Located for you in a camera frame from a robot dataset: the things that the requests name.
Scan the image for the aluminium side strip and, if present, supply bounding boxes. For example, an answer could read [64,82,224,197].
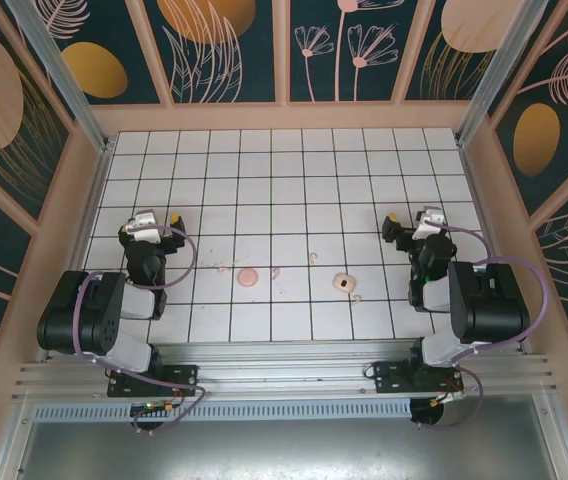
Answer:
[43,139,115,361]

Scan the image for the grey metal sheet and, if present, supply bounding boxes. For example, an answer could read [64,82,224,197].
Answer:
[18,419,555,480]

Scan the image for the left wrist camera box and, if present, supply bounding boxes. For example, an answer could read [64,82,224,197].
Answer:
[128,209,175,244]

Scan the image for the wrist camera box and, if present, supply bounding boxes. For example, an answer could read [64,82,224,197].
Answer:
[128,209,175,244]
[412,204,448,242]

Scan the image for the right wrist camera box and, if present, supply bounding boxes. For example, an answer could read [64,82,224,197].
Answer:
[412,204,448,242]

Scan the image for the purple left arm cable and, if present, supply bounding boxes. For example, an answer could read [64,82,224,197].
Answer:
[71,224,208,436]

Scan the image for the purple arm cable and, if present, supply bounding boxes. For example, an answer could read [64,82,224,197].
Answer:
[71,224,208,436]
[413,224,550,431]

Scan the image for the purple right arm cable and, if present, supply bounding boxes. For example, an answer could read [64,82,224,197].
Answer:
[413,224,550,431]

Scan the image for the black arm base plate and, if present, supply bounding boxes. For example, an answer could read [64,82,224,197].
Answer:
[107,364,200,399]
[373,360,465,396]

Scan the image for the aluminium corner post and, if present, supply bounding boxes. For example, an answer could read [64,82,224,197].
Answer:
[456,0,550,146]
[3,0,115,151]

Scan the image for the aluminium mounting rail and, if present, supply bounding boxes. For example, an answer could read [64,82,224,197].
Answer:
[13,342,560,401]

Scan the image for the grey slotted cable duct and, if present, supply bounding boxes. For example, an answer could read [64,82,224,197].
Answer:
[31,398,413,421]

